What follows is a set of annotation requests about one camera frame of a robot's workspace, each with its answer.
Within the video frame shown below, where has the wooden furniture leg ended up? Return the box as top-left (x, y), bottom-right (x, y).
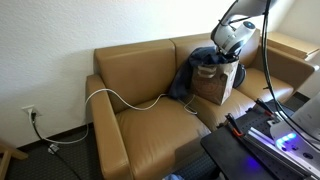
top-left (0, 142), bottom-right (30, 180)

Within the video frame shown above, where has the tan wooden side table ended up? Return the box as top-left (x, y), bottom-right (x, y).
top-left (259, 31), bottom-right (320, 63)

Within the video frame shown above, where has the tan leather sofa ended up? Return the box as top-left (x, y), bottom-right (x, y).
top-left (85, 26), bottom-right (316, 180)

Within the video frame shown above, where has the white wall outlet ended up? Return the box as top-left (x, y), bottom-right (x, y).
top-left (21, 104), bottom-right (43, 118)

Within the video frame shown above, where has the blue fabric scrap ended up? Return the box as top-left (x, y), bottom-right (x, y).
top-left (162, 173), bottom-right (185, 180)

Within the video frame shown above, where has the silver robot base rail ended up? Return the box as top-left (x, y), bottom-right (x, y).
top-left (245, 109), bottom-right (320, 176)

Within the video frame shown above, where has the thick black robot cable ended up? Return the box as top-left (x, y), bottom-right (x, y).
top-left (260, 0), bottom-right (320, 152)

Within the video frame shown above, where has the brown printed paper bag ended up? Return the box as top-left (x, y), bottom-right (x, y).
top-left (190, 59), bottom-right (241, 106)

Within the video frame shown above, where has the white floor power adapter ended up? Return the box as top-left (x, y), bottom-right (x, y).
top-left (47, 142), bottom-right (61, 155)

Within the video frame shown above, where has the white charger cable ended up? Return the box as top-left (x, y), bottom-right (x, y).
top-left (31, 87), bottom-right (199, 145)

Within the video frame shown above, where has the black power cord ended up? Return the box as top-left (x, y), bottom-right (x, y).
top-left (30, 112), bottom-right (83, 180)

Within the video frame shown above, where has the black robot table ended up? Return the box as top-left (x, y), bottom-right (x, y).
top-left (199, 98), bottom-right (320, 180)

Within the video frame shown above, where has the orange handled black clamp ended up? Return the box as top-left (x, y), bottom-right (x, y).
top-left (254, 97), bottom-right (278, 118)
top-left (224, 112), bottom-right (247, 139)

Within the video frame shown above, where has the grey dotted floor mat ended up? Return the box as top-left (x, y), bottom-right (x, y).
top-left (173, 151), bottom-right (220, 180)

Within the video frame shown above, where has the blue denim jeans cloth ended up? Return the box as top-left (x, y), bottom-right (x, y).
top-left (167, 45), bottom-right (240, 101)

